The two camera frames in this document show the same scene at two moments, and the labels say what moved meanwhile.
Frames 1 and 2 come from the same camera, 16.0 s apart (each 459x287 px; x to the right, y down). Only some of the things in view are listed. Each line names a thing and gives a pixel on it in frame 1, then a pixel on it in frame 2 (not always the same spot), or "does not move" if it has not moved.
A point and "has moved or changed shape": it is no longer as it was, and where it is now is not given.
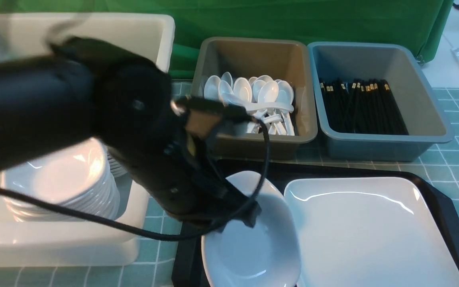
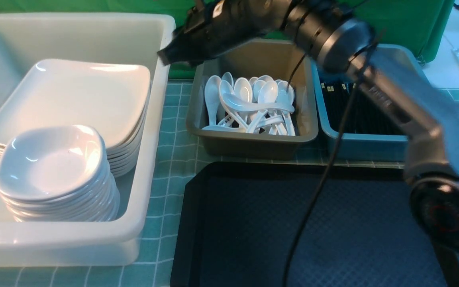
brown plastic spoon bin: (287, 61) does not move
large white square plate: (370, 232) has moved or changed shape
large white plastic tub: (0, 241) does not move
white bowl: (268, 255) → (50, 161)
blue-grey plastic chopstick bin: (373, 101) does not move
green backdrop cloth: (422, 23) does not move
